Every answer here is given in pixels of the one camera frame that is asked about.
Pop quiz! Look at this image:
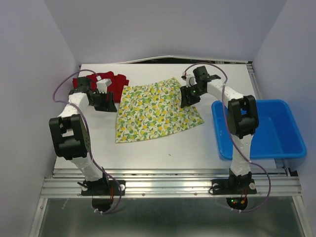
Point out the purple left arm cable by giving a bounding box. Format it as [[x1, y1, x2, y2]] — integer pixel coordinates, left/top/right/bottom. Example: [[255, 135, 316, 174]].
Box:
[[53, 71, 123, 215]]

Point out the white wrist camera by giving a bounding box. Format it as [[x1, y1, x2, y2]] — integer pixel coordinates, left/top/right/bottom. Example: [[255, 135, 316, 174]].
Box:
[[181, 72, 197, 87], [96, 76, 112, 94]]

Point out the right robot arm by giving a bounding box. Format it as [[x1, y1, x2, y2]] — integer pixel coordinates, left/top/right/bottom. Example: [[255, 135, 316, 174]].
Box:
[[180, 63, 259, 193]]

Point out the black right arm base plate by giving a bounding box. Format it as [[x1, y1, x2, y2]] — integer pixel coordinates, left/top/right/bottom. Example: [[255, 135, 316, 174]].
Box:
[[208, 179, 257, 196]]

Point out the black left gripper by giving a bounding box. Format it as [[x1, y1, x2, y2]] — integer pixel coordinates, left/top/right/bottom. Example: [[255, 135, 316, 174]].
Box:
[[90, 90, 118, 113]]

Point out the aluminium front rail frame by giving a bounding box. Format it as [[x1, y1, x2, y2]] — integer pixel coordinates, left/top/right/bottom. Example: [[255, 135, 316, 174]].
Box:
[[40, 168, 302, 198]]

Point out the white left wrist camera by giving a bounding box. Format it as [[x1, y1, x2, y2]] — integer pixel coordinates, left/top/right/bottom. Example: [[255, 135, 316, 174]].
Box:
[[96, 76, 112, 94]]

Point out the blue plastic bin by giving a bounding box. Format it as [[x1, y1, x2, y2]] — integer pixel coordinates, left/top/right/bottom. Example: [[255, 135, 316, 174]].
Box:
[[211, 100, 307, 160]]

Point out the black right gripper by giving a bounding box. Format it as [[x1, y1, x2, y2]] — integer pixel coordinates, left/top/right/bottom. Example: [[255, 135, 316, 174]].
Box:
[[179, 84, 205, 109]]

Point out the red folded skirt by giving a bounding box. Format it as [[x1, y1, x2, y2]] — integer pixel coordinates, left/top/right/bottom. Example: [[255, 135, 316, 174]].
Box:
[[69, 71, 129, 103]]

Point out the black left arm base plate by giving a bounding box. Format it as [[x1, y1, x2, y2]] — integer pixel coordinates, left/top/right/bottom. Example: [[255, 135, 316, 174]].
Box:
[[77, 180, 126, 197]]

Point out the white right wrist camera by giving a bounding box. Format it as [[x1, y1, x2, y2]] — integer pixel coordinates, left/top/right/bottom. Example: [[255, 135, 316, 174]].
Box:
[[181, 72, 197, 87]]

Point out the aluminium right side rail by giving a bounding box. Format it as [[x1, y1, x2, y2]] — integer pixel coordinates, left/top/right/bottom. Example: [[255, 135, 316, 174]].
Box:
[[246, 63, 262, 100]]

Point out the lemon print skirt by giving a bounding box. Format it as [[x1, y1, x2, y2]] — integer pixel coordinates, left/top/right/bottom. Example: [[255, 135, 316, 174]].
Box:
[[116, 78, 204, 143]]

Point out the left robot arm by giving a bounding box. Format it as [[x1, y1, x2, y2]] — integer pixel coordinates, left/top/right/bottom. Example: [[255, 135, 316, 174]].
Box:
[[49, 76, 117, 195]]

